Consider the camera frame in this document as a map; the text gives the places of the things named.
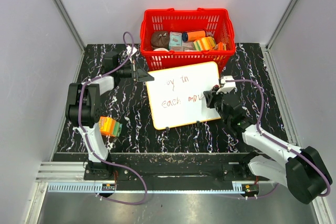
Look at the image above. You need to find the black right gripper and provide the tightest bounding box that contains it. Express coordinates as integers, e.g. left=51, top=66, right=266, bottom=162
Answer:
left=205, top=87, right=230, bottom=125

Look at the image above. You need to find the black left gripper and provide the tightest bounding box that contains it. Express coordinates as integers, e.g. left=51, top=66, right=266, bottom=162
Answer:
left=116, top=60, right=154, bottom=82

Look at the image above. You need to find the red whiteboard marker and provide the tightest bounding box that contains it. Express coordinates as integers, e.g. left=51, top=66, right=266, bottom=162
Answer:
left=200, top=85, right=219, bottom=102

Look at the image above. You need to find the yellow framed whiteboard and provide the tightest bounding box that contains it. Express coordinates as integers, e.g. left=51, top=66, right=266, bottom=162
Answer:
left=146, top=61, right=220, bottom=130

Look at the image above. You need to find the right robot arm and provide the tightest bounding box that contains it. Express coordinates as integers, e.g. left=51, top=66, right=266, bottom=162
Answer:
left=203, top=88, right=333, bottom=204

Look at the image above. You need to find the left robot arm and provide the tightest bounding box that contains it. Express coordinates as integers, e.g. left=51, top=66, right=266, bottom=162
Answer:
left=65, top=51, right=154, bottom=180

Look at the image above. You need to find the red plastic basket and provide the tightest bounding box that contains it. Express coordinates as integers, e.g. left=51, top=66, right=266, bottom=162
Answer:
left=140, top=8, right=236, bottom=71

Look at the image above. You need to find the teal small box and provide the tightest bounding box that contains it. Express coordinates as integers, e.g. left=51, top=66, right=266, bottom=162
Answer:
left=169, top=31, right=183, bottom=49

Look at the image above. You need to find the yellow orange snack box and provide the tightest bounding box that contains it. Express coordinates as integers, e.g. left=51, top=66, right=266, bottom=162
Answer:
left=193, top=36, right=216, bottom=51

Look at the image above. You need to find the orange green snack box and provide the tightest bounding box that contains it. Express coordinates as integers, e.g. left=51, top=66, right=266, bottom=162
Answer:
left=99, top=116, right=122, bottom=137

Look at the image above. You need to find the blue capped yellow bottle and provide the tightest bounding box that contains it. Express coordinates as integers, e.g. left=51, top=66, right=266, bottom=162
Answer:
left=182, top=30, right=206, bottom=42

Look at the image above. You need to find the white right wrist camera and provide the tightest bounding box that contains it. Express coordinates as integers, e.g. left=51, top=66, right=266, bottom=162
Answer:
left=216, top=76, right=236, bottom=94

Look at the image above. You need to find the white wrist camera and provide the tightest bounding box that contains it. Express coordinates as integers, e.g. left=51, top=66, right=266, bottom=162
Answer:
left=216, top=76, right=236, bottom=94
left=126, top=45, right=138, bottom=57

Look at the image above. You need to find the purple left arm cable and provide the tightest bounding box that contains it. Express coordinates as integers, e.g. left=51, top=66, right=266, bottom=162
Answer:
left=78, top=31, right=149, bottom=205

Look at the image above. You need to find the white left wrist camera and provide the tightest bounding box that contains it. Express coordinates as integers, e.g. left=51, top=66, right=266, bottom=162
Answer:
left=126, top=45, right=138, bottom=57

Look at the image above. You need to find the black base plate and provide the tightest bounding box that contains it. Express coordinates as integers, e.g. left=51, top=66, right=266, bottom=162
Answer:
left=83, top=153, right=270, bottom=182

